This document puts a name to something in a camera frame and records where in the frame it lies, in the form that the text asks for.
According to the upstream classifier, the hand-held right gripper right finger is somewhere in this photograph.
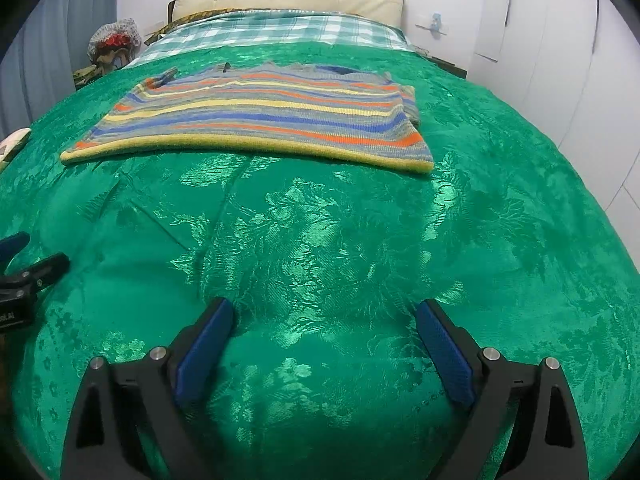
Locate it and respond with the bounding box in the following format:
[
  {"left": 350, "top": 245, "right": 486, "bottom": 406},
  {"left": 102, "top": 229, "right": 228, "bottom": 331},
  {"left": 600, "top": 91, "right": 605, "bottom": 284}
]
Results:
[{"left": 415, "top": 299, "right": 590, "bottom": 480}]

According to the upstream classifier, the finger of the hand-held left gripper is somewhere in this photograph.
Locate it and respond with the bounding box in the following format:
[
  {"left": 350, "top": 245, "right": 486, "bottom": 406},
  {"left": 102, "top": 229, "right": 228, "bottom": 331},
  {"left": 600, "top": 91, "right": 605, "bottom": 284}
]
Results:
[
  {"left": 0, "top": 232, "right": 31, "bottom": 267},
  {"left": 0, "top": 253, "right": 71, "bottom": 306}
]

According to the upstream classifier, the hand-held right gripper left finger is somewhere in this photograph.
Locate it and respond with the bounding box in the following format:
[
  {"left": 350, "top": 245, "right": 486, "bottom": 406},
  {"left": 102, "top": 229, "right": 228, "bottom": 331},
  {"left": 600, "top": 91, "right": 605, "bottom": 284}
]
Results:
[{"left": 60, "top": 297, "right": 236, "bottom": 480}]

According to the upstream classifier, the striped knit t-shirt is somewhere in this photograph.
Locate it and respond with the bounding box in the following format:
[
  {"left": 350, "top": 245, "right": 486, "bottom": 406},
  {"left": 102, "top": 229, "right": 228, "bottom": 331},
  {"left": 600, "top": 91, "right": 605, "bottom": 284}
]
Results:
[{"left": 60, "top": 61, "right": 435, "bottom": 175}]

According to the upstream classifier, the pile of clothes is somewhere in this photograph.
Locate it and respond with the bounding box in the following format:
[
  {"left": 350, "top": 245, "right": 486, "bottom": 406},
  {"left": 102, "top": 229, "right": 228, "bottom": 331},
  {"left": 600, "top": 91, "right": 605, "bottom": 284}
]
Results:
[{"left": 72, "top": 52, "right": 133, "bottom": 91}]

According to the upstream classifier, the beige patterned cushion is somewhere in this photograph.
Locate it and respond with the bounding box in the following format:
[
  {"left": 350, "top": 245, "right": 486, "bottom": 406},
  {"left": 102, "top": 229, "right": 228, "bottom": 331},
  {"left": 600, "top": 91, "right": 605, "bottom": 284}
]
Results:
[{"left": 0, "top": 129, "right": 32, "bottom": 171}]

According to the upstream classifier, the green floral bedspread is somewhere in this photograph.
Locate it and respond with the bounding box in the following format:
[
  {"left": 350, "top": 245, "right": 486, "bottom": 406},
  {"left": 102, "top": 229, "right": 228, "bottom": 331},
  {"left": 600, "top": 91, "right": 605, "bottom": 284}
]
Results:
[{"left": 0, "top": 42, "right": 640, "bottom": 480}]

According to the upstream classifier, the blue grey curtain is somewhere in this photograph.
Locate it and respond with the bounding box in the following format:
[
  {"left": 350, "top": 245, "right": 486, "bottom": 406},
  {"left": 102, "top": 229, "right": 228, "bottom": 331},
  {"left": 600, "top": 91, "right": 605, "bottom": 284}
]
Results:
[{"left": 0, "top": 0, "right": 121, "bottom": 136}]

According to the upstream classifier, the frilly floral bonnet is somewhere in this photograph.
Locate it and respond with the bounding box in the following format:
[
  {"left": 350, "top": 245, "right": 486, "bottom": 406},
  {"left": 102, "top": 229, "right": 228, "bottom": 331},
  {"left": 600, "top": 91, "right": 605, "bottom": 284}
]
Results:
[{"left": 87, "top": 17, "right": 140, "bottom": 61}]

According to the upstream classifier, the yellow dark patterned cloth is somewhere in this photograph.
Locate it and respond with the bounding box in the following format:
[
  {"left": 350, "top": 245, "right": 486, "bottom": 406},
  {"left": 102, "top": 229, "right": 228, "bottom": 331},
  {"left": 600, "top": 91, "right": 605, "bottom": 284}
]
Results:
[{"left": 144, "top": 7, "right": 241, "bottom": 46}]

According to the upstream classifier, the white wardrobe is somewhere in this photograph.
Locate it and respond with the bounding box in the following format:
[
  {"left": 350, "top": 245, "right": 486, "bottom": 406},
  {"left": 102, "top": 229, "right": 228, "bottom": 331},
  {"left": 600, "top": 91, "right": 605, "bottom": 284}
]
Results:
[{"left": 470, "top": 0, "right": 640, "bottom": 231}]

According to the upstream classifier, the green checked sheet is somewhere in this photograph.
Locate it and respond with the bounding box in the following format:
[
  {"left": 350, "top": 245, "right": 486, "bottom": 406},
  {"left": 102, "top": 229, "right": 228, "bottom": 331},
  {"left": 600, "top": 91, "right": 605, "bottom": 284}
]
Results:
[{"left": 122, "top": 9, "right": 413, "bottom": 68}]

